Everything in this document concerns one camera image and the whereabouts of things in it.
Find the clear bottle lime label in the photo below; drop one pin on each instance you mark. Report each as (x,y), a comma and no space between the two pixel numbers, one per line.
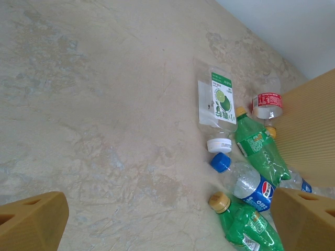
(222,102)

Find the green bottle yellow cap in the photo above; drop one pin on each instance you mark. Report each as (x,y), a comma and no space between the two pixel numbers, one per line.
(261,151)
(243,227)

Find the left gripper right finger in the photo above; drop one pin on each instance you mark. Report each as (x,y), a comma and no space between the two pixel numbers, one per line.
(306,225)

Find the clear bottle blue Pepsi label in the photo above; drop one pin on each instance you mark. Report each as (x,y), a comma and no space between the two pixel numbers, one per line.
(306,187)
(261,193)

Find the clear bottle red label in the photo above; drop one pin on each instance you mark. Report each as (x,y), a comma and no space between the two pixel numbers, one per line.
(267,100)

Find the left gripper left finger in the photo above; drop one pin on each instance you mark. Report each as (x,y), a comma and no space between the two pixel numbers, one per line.
(31,225)

